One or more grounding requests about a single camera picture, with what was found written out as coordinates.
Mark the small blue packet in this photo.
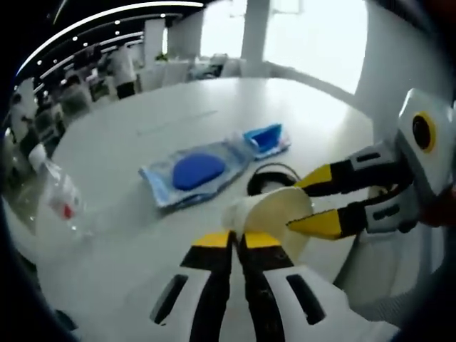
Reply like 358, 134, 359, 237
242, 123, 292, 161

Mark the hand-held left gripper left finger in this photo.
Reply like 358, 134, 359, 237
123, 229, 236, 342

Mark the clear plastic water bottle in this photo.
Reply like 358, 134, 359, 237
28, 143, 94, 239

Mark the grey mesh office chair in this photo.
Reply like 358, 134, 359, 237
334, 213, 440, 329

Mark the black cable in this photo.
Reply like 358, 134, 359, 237
247, 162, 304, 197

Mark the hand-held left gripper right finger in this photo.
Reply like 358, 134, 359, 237
237, 232, 361, 342

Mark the curved ceiling light strip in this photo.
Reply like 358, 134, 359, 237
14, 1, 204, 78

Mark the white paper cup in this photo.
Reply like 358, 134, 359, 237
221, 187, 315, 264

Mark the person's right hand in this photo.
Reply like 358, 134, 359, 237
420, 185, 456, 228

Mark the large blue pad packet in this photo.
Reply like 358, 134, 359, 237
138, 140, 252, 209

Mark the white pillar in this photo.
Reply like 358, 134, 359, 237
143, 19, 165, 68

